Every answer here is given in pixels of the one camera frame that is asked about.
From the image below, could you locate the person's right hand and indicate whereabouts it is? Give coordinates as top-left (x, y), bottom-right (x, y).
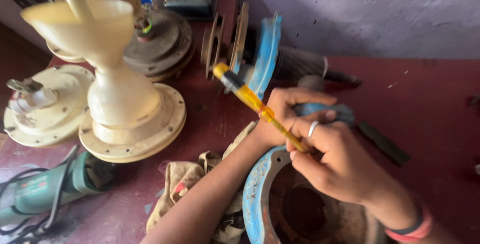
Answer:
top-left (286, 118), bottom-right (391, 204)

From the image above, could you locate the person's left hand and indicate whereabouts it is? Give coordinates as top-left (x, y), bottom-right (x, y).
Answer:
top-left (255, 88), bottom-right (338, 148)

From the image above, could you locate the yellow tester screwdriver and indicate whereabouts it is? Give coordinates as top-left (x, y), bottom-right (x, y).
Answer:
top-left (212, 63), bottom-right (309, 152)

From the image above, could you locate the blue grey tool handle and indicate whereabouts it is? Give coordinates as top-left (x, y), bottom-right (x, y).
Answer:
top-left (292, 103), bottom-right (356, 127)

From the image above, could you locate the dark flat metal file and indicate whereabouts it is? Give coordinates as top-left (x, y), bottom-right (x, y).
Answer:
top-left (358, 121), bottom-right (410, 166)

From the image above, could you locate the grey motor rotor shaft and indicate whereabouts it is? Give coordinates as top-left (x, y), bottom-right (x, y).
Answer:
top-left (275, 46), bottom-right (363, 87)

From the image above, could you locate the blue motor end cover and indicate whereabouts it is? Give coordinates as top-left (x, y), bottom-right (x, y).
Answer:
top-left (229, 12), bottom-right (283, 100)

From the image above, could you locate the blue rusty motor housing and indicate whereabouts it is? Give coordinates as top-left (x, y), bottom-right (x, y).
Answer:
top-left (242, 145), bottom-right (388, 244)

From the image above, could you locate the rusty metal pulley part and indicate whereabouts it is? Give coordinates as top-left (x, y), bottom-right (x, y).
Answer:
top-left (200, 2), bottom-right (250, 81)

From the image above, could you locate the black wristband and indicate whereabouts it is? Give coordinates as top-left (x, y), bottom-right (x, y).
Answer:
top-left (388, 210), bottom-right (425, 236)

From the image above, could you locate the pink wristband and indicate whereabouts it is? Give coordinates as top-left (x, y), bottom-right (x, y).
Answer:
top-left (385, 208), bottom-right (433, 243)

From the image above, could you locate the beige cloth rag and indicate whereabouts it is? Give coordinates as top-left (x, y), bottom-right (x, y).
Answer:
top-left (146, 120), bottom-right (260, 244)

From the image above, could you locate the dark brown fan motor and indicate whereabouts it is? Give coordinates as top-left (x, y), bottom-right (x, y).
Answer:
top-left (123, 7), bottom-right (195, 82)

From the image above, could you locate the cream fan motor with canopy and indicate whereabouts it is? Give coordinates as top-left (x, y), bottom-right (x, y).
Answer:
top-left (20, 0), bottom-right (187, 164)

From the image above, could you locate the green angle grinder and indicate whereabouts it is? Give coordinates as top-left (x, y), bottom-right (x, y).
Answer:
top-left (0, 151), bottom-right (115, 229)

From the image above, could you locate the black power cable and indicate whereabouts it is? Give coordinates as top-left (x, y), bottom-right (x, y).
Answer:
top-left (0, 145), bottom-right (80, 244)

